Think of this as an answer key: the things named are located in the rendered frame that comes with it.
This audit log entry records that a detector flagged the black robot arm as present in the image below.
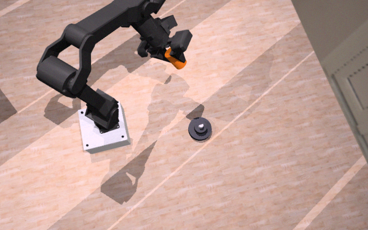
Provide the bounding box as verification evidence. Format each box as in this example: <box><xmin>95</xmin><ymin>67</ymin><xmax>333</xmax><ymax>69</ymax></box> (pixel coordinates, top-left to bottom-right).
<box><xmin>36</xmin><ymin>0</ymin><xmax>178</xmax><ymax>134</ymax></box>

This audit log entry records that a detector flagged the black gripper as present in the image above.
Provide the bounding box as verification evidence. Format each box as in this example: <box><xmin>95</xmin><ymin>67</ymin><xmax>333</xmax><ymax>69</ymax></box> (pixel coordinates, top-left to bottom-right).
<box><xmin>137</xmin><ymin>20</ymin><xmax>193</xmax><ymax>63</ymax></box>

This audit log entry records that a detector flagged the orange knob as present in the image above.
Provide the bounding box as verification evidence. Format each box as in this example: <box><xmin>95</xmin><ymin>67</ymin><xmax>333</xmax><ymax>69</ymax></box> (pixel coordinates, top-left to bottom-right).
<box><xmin>165</xmin><ymin>48</ymin><xmax>187</xmax><ymax>69</ymax></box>

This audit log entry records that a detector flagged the dark grey round pedestal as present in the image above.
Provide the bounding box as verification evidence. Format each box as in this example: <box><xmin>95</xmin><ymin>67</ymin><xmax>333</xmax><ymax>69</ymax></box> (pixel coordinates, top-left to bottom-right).
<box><xmin>188</xmin><ymin>117</ymin><xmax>212</xmax><ymax>141</ymax></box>

